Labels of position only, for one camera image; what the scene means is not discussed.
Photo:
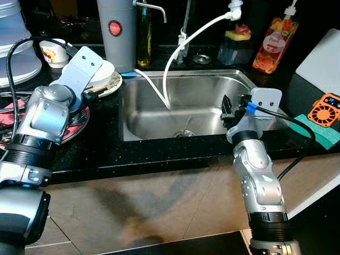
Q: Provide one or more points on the white bowl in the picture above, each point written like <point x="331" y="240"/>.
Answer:
<point x="103" y="73"/>

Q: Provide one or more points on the pink plate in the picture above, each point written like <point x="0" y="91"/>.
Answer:
<point x="74" y="126"/>

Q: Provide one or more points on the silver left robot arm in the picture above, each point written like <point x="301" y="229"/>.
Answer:
<point x="42" y="119"/>

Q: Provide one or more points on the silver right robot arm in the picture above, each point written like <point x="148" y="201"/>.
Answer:
<point x="260" y="180"/>

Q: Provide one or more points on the chrome kitchen faucet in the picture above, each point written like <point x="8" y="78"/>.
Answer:
<point x="185" y="21"/>

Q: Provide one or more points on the yellow floral patterned plate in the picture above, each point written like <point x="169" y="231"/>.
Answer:
<point x="114" y="85"/>

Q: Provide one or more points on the stainless steel sink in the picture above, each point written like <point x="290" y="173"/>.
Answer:
<point x="202" y="90"/>

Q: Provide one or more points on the metal sink drain strainer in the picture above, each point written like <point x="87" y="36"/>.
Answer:
<point x="184" y="133"/>

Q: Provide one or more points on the round metal countertop cap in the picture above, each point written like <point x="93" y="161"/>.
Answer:
<point x="202" y="58"/>

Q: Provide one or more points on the dark sponge holder dispenser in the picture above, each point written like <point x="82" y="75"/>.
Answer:
<point x="234" y="53"/>

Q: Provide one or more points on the grey water filter jug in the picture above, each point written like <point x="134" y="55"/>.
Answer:
<point x="119" y="48"/>

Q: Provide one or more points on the white printed cup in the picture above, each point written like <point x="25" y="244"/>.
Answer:
<point x="53" y="53"/>

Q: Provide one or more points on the yellow sponge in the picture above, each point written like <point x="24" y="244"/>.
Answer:
<point x="234" y="36"/>

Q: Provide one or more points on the orange soap pump bottle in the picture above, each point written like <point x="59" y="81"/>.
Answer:
<point x="273" y="45"/>

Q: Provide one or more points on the olive oil glass bottle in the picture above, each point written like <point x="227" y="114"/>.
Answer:
<point x="144" y="42"/>

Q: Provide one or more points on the pink scrubber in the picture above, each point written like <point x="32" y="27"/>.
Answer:
<point x="243" y="28"/>

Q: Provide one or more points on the white stacked plastic container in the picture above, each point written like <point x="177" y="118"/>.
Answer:
<point x="16" y="48"/>

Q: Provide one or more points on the green sponge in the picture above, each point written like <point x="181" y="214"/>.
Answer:
<point x="319" y="133"/>

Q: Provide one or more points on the orange mini fan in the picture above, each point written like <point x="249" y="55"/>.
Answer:
<point x="324" y="112"/>

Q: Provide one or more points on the white cutting board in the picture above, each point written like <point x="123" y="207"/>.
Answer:
<point x="321" y="66"/>

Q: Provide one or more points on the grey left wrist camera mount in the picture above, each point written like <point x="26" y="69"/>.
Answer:
<point x="82" y="69"/>

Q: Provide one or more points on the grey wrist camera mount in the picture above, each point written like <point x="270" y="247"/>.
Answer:
<point x="82" y="69"/>
<point x="263" y="103"/>

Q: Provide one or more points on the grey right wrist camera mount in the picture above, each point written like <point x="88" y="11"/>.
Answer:
<point x="263" y="103"/>

